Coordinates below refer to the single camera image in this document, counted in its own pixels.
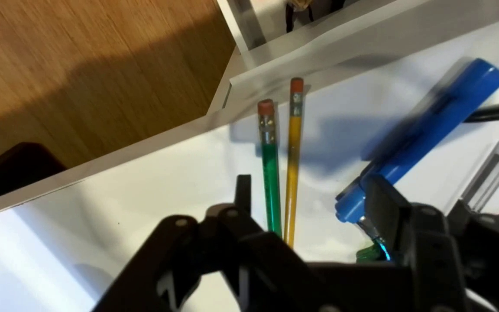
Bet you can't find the white desk drawer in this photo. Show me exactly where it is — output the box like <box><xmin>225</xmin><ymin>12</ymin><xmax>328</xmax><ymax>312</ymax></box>
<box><xmin>210</xmin><ymin>0</ymin><xmax>499</xmax><ymax>111</ymax></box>

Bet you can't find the yellow pencil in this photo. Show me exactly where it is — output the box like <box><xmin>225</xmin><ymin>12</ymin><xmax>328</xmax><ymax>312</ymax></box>
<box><xmin>284</xmin><ymin>78</ymin><xmax>305</xmax><ymax>246</ymax></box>

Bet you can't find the blue marker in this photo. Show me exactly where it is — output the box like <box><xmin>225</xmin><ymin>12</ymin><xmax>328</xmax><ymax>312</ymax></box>
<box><xmin>334</xmin><ymin>59</ymin><xmax>499</xmax><ymax>224</ymax></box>

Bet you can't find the green pencil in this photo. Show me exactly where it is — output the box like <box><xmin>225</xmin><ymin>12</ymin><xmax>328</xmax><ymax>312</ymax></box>
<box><xmin>258</xmin><ymin>99</ymin><xmax>282</xmax><ymax>234</ymax></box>

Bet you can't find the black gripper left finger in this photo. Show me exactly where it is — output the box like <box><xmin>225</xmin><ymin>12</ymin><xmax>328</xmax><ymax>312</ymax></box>
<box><xmin>94</xmin><ymin>175</ymin><xmax>319</xmax><ymax>312</ymax></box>

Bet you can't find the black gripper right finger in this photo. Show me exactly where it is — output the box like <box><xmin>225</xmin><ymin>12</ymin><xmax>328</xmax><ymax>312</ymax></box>
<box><xmin>366</xmin><ymin>177</ymin><xmax>499</xmax><ymax>312</ymax></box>

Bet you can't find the black pen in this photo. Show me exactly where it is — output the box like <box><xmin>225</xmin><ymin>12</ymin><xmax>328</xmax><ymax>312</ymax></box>
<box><xmin>463</xmin><ymin>99</ymin><xmax>499</xmax><ymax>125</ymax></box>

